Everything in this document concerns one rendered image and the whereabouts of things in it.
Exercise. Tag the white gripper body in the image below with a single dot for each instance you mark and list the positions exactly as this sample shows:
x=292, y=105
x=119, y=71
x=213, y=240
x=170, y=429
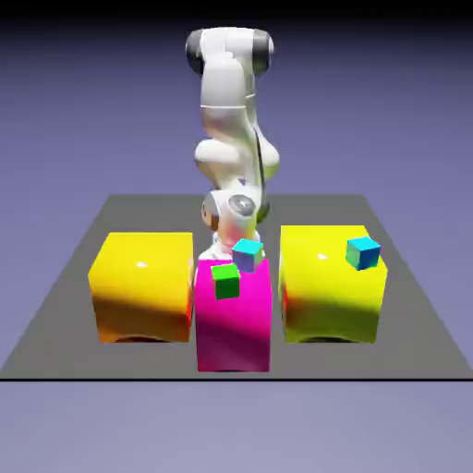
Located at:
x=236, y=229

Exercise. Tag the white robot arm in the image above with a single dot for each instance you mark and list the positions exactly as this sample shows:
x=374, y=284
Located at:
x=225, y=92

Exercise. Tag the small cyan cube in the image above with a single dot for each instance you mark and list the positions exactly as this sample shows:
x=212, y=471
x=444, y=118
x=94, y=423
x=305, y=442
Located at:
x=363, y=253
x=247, y=255

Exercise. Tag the small green cube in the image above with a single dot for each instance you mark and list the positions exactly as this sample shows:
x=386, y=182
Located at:
x=226, y=282

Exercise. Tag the large magenta box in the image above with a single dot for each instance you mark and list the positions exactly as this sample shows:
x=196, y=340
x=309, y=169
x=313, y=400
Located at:
x=232, y=325

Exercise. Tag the large orange box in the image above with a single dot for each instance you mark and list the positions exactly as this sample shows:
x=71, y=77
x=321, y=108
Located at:
x=142, y=284

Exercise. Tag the large yellow box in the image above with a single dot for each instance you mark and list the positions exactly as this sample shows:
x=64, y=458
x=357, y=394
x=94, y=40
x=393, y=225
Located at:
x=329, y=292

